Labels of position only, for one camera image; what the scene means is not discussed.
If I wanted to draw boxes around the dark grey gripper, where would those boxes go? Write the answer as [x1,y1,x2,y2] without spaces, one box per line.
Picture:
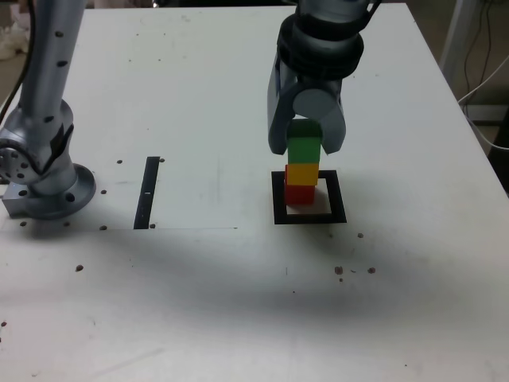
[266,54,347,157]

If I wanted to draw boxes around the green cube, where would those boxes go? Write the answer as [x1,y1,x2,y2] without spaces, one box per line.
[286,121,322,165]

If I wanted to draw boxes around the yellow cube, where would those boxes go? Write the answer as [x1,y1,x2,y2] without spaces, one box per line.
[285,162,320,187]

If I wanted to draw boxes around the red cube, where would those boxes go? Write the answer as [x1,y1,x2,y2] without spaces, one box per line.
[283,165,317,208]

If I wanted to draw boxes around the black tape square outline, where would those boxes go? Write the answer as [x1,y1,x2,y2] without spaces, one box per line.
[270,170,348,225]

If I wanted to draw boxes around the black tape strip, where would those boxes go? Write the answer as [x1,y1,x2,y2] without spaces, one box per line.
[133,156,161,231]

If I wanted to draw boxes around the white crumpled cloth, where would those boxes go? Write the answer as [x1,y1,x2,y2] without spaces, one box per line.
[0,0,33,60]

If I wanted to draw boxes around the white frame post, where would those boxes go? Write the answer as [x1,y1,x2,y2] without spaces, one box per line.
[439,0,476,87]

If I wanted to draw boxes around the white background cable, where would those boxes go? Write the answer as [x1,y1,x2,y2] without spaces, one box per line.
[457,53,509,151]

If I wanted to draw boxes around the thin black background cable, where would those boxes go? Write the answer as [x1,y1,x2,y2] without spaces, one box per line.
[463,0,494,95]

